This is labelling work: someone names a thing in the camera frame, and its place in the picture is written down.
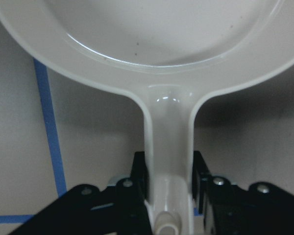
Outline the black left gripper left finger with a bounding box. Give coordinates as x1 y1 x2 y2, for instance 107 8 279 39
12 152 152 235

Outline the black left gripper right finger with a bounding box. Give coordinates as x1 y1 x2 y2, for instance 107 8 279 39
192 151 294 235

